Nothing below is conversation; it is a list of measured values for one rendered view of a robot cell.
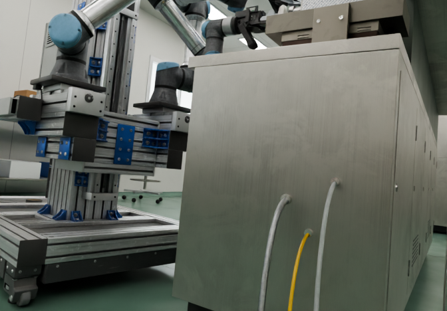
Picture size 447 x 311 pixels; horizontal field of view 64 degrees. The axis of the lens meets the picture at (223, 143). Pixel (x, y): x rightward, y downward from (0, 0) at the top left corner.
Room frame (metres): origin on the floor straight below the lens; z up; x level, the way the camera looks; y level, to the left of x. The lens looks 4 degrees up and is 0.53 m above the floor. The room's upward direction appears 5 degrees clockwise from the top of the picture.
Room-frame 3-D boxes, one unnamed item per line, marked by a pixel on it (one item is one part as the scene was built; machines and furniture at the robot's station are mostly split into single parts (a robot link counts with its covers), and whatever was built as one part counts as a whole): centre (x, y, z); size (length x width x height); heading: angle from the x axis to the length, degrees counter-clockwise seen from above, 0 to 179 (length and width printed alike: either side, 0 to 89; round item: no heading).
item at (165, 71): (1.84, 0.32, 0.98); 0.13 x 0.12 x 0.14; 128
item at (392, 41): (2.10, -0.81, 0.88); 2.52 x 0.66 x 0.04; 147
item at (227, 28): (1.44, 0.01, 1.11); 0.08 x 0.05 x 0.08; 147
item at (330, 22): (1.00, -0.27, 0.96); 0.10 x 0.03 x 0.11; 57
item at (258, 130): (2.09, -0.82, 0.43); 2.52 x 0.64 x 0.86; 147
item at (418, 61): (2.04, -1.15, 1.02); 2.24 x 0.04 x 0.24; 147
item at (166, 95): (1.84, 0.32, 0.87); 0.15 x 0.15 x 0.10
